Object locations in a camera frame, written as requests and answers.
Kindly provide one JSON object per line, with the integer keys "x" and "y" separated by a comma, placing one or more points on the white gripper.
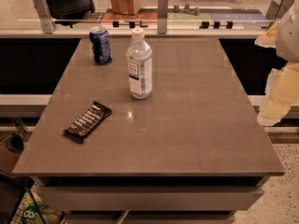
{"x": 289, "y": 36}

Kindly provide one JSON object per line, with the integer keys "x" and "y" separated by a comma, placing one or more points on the middle metal glass post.
{"x": 162, "y": 17}

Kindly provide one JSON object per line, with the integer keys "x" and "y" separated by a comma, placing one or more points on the right metal glass post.
{"x": 277, "y": 9}

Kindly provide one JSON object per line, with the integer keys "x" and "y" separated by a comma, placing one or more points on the clear plastic water bottle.
{"x": 139, "y": 65}

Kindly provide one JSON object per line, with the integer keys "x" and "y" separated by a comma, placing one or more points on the black office chair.
{"x": 70, "y": 11}

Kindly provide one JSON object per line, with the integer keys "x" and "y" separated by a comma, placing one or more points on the black wire basket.
{"x": 12, "y": 190}

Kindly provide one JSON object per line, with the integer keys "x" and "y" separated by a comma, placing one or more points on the green chip bag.
{"x": 35, "y": 211}

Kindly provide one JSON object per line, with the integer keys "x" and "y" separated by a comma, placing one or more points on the blue soda can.
{"x": 101, "y": 45}

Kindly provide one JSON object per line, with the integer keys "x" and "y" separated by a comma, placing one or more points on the left metal glass post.
{"x": 47, "y": 25}

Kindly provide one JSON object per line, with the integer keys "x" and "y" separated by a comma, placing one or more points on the metal glass post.
{"x": 47, "y": 25}
{"x": 162, "y": 17}
{"x": 277, "y": 9}

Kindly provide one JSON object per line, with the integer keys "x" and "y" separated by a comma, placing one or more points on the grey table drawer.
{"x": 150, "y": 199}

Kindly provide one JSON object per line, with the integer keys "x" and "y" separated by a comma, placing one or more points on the black snack bar wrapper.
{"x": 82, "y": 126}

